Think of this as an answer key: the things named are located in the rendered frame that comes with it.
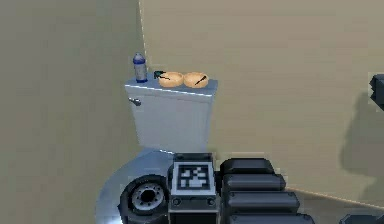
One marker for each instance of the dark grey object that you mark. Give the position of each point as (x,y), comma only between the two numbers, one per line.
(361,220)

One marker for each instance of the black wall fixture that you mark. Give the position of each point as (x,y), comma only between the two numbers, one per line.
(377,91)

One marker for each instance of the blue and grey bottle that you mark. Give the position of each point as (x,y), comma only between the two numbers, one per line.
(140,68)

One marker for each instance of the tan round bowl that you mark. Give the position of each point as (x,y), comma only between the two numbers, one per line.
(170,80)
(196,80)

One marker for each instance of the dark green small object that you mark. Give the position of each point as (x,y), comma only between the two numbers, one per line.
(158,74)

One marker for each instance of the white toilet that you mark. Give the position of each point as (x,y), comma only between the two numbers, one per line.
(173,120)

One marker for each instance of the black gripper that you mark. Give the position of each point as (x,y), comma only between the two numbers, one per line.
(146,198)

